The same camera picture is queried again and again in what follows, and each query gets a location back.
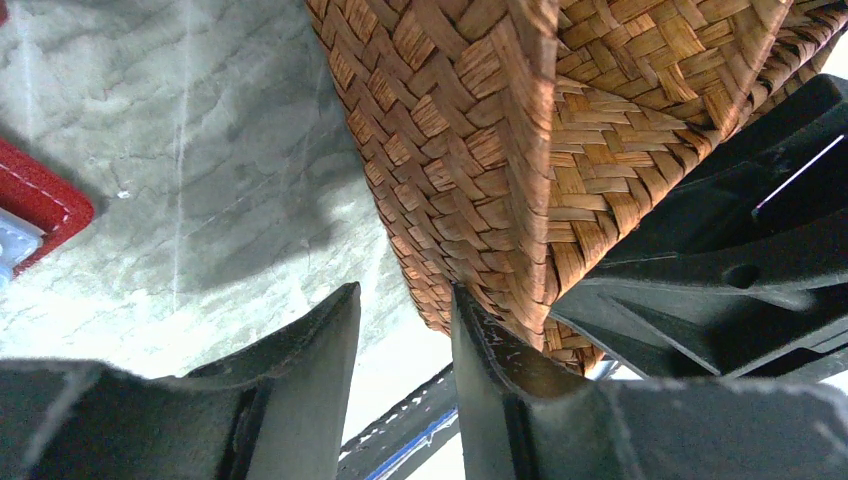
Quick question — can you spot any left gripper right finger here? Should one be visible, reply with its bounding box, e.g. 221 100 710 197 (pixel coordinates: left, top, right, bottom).
451 285 847 479

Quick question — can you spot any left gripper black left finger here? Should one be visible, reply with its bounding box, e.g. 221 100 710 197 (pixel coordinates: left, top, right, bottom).
1 283 361 479

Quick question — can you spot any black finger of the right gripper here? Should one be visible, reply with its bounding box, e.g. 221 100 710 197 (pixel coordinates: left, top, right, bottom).
552 74 847 381

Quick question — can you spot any red leather card holder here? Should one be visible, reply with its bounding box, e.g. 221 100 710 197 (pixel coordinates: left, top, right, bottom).
0 0 97 286

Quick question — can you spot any brown woven basket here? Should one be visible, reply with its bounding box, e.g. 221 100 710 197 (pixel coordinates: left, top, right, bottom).
306 1 847 375

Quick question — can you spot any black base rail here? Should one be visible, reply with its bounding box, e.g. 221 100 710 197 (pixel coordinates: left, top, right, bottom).
336 364 460 480

